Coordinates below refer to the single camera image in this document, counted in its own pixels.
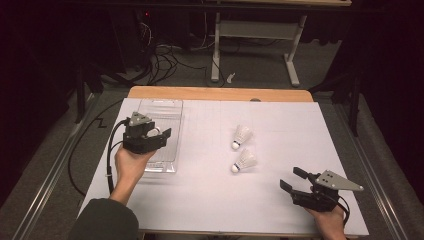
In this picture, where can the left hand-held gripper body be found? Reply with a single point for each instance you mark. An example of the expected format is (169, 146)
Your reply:
(140, 140)

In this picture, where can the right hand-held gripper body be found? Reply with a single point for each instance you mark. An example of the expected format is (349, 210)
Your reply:
(320, 196)

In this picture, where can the white shuttlecock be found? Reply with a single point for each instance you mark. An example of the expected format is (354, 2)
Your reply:
(154, 132)
(245, 161)
(240, 135)

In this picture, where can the clear plastic container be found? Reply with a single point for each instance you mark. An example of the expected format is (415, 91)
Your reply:
(166, 113)

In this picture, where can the person's right hand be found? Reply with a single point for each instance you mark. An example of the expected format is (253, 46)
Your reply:
(328, 223)

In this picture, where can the person's left hand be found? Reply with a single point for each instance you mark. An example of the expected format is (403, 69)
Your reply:
(130, 166)

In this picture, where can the black metal stand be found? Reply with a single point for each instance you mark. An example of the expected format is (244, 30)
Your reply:
(80, 93)
(355, 100)

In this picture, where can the white scrap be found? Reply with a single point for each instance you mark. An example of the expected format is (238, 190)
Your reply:
(230, 77)

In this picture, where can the metal floor rail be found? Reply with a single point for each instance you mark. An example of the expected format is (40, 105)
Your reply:
(373, 170)
(50, 180)

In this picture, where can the white desk frame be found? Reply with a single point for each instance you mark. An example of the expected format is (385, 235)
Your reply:
(256, 30)

